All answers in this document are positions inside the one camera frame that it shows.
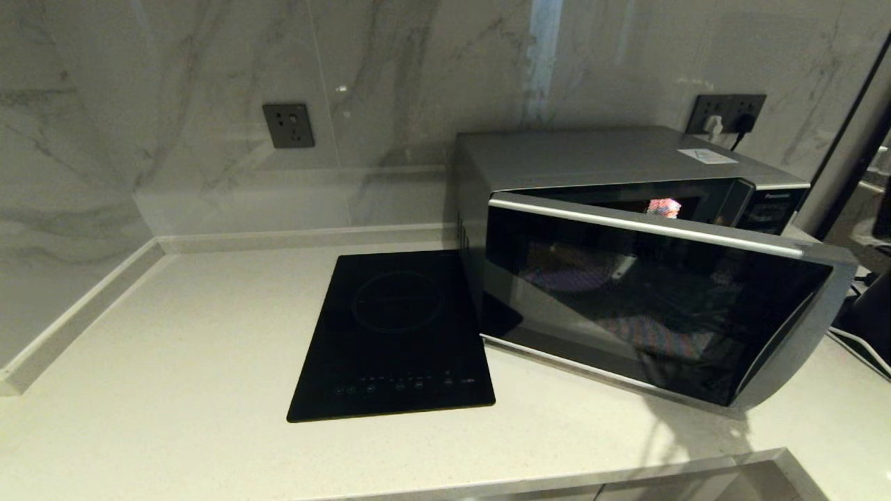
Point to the black power plug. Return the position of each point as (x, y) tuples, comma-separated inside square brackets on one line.
[(745, 123)]

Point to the grey double wall socket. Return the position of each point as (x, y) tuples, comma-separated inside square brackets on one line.
[(711, 103)]

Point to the beige armchair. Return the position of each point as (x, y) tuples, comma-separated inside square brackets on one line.
[(860, 216)]

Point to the grey single wall socket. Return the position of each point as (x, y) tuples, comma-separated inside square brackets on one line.
[(288, 126)]

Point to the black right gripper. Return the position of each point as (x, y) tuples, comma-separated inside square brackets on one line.
[(884, 205)]

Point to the white warning sticker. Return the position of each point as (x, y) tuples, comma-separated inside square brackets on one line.
[(706, 156)]

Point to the white power plug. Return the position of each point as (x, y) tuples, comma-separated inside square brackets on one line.
[(713, 127)]

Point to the black induction cooktop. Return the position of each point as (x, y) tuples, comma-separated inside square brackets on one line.
[(390, 348)]

